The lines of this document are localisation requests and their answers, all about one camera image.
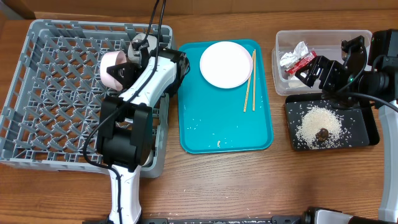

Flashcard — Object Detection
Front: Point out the white napkin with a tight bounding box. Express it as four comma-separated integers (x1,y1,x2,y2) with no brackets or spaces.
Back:
280,41,310,88

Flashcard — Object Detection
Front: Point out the red snack wrapper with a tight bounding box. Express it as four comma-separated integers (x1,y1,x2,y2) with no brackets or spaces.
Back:
285,50,317,75

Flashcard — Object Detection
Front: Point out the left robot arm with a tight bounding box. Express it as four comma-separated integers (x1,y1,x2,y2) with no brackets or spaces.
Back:
96,47,189,223

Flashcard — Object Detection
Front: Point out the grey metal bowl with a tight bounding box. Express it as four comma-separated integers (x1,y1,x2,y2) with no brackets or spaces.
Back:
127,33,157,63

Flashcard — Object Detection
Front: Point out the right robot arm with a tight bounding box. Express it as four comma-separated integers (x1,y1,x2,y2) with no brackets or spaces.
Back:
295,29,397,223

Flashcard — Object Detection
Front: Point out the wooden chopstick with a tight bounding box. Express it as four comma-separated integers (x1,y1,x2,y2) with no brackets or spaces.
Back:
252,49,257,111
243,49,256,113

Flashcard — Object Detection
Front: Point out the small white cup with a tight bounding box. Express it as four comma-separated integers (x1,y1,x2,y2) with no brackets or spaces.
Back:
142,150,154,167

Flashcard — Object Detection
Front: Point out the medium white bowl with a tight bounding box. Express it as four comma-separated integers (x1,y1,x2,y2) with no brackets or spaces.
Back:
99,50,127,91

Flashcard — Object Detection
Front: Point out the clear plastic bin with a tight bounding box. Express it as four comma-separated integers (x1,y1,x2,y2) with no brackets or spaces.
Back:
272,30,373,96

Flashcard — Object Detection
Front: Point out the teal serving tray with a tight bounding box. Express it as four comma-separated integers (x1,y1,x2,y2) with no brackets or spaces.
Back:
178,39,274,154

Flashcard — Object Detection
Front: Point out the large white plate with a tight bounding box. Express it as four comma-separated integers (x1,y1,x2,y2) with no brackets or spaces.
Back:
200,41,253,89

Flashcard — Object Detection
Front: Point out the white rice pile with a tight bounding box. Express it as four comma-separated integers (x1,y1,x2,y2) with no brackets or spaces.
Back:
291,106,352,150

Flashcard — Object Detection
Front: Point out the black waste tray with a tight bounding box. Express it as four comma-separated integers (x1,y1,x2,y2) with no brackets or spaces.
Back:
285,93,380,151

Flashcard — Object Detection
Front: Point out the grey dish rack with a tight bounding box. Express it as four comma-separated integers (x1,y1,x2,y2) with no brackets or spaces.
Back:
1,19,175,173

